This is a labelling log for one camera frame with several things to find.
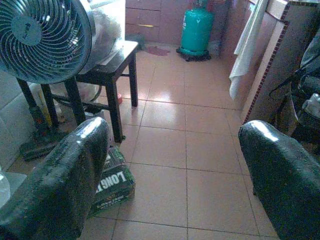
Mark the black cylinder trolley base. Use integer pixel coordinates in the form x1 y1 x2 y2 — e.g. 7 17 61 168
176 47 213 62

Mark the grey round electric fan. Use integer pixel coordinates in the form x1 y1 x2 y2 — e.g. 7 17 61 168
0 0 97 85

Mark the dark wooden stool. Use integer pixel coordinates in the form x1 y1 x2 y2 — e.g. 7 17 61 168
16 39 140 144

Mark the white hanging towel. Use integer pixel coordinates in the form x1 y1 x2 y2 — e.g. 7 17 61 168
228 0 270 101

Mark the green gas cylinder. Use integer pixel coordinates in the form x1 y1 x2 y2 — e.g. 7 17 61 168
180 8 215 56

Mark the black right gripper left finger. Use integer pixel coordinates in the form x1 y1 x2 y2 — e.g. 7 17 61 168
0 116 111 240

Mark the cardboard panel with red edge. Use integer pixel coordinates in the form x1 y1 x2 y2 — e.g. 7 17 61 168
241 0 320 126

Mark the green printed cardboard box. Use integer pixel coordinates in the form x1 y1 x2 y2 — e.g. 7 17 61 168
88 146 137 220

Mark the brown wooden drawer cabinet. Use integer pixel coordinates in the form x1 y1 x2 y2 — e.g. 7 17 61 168
124 0 192 44

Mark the dark red floor rag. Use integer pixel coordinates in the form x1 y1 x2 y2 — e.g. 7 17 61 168
146 45 171 56

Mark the clear plastic bag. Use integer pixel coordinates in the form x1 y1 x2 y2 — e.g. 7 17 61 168
91 4 126 66

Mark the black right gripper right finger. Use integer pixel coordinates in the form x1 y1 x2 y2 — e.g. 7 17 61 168
238 119 320 240

